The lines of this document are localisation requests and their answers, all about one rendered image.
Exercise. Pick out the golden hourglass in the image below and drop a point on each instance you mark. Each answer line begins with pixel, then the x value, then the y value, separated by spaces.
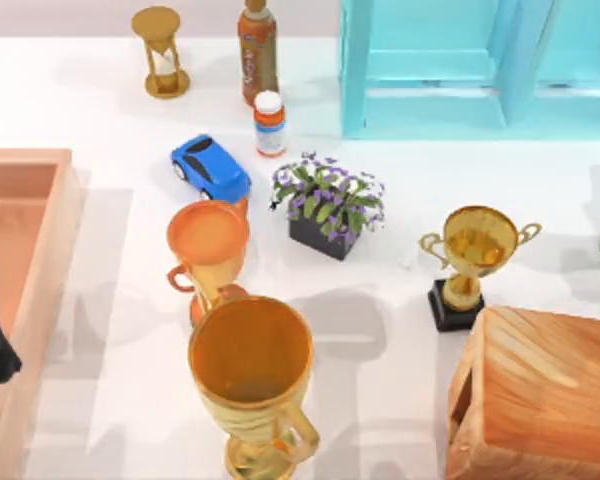
pixel 161 47

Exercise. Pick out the large golden trophy cup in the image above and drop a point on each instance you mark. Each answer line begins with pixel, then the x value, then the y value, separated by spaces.
pixel 250 360

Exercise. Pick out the light blue rack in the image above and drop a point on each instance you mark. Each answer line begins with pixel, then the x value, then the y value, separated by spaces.
pixel 480 65

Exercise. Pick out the purple flowers in black pot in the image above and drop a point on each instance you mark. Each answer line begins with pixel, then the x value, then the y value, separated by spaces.
pixel 330 210

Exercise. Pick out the small gold trophy black base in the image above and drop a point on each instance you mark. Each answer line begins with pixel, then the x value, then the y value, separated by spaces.
pixel 472 250

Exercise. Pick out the wooden box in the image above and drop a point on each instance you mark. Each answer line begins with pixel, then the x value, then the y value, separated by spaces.
pixel 545 395

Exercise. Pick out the salmon-coloured shallow box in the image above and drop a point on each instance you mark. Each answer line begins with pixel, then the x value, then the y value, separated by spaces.
pixel 20 260

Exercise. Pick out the brown bottle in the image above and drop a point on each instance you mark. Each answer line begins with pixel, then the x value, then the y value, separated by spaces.
pixel 258 50

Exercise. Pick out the orange trophy cup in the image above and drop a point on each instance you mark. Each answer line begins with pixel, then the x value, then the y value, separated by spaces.
pixel 207 240

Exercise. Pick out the blue toy car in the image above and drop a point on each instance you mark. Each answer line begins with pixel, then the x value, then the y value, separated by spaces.
pixel 210 167

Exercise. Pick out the orange and white pill bottle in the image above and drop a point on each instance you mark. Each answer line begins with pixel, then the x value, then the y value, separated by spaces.
pixel 269 125

